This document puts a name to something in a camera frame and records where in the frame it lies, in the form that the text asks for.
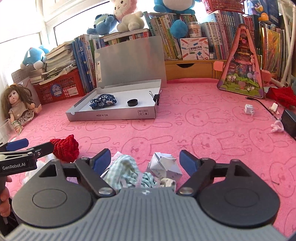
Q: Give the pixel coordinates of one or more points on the black round lid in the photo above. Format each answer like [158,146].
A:
[132,102]

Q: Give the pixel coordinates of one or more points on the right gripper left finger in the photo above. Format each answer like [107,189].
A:
[88,173]

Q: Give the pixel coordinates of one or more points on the small pink white figure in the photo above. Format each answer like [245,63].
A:
[277,127]

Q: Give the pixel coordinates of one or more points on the small white paper cube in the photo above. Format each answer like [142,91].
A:
[249,109]

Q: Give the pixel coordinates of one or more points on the triangular pink toy house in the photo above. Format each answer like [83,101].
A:
[241,73]

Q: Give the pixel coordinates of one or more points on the green checked cloth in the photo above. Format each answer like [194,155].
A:
[123,172]

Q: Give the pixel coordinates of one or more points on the clear glass cup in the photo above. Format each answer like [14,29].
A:
[7,131]

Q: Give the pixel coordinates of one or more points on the blue bear plush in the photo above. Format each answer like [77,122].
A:
[103,24]

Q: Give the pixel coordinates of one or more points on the blue patterned scrunchie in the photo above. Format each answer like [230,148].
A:
[103,101]

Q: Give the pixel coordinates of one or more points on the white charger plug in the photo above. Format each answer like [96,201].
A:
[274,107]

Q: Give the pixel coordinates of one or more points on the wooden drawer shelf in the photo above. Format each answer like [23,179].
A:
[191,69]

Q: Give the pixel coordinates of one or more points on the person's left hand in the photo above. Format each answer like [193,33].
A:
[5,206]

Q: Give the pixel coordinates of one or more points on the black power adapter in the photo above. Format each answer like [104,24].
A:
[288,120]

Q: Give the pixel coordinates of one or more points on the stack of books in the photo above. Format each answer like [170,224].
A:
[59,61]

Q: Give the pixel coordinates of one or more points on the grey cardboard box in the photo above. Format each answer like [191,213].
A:
[128,70]

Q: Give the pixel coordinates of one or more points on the pink white plush lamb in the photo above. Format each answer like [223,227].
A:
[127,15]

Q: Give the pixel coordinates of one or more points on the large blue plush toy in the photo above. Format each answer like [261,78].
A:
[178,29]

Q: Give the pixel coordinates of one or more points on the red cloth at right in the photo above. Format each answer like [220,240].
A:
[284,96]

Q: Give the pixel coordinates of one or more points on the red knitted item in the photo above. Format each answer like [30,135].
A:
[66,149]

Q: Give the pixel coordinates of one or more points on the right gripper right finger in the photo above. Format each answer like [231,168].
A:
[201,171]

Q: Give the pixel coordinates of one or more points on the red plastic basket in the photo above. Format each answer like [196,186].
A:
[64,87]

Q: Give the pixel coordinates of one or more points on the black binder clip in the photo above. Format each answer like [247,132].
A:
[155,97]

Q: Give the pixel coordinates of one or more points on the white colourful pencil box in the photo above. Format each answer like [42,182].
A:
[195,48]

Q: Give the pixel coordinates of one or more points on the brown haired doll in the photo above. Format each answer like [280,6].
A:
[18,106]

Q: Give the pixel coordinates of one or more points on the red basket on top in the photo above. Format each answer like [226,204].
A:
[223,5]

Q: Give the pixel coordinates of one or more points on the white paper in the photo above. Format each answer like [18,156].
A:
[164,165]

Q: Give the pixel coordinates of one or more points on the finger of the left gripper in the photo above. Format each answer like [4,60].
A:
[42,149]
[15,145]

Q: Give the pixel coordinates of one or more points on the blue plush on books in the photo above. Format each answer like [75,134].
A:
[35,57]

